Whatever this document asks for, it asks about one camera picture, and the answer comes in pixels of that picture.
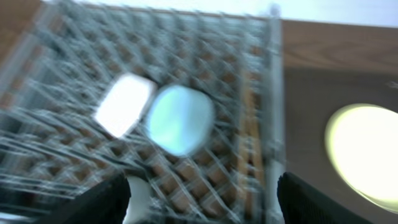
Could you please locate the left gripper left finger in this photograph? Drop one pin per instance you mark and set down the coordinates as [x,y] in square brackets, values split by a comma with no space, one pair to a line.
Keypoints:
[105,203]

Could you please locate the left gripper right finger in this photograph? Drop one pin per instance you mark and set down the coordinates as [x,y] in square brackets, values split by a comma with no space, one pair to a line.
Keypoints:
[302,203]

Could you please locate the yellow round plate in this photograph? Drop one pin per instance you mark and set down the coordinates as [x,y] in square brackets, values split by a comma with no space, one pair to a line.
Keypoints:
[361,144]

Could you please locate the white small bowl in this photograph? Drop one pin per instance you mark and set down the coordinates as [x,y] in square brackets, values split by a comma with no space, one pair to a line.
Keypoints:
[124,103]

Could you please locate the light blue bowl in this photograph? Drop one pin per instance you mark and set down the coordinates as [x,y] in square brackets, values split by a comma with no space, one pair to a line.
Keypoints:
[180,120]

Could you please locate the grey dishwasher rack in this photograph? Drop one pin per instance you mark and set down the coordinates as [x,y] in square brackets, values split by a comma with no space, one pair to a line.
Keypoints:
[52,150]

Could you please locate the dark brown serving tray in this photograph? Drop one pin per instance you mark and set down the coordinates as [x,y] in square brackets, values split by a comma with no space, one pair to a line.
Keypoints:
[312,95]

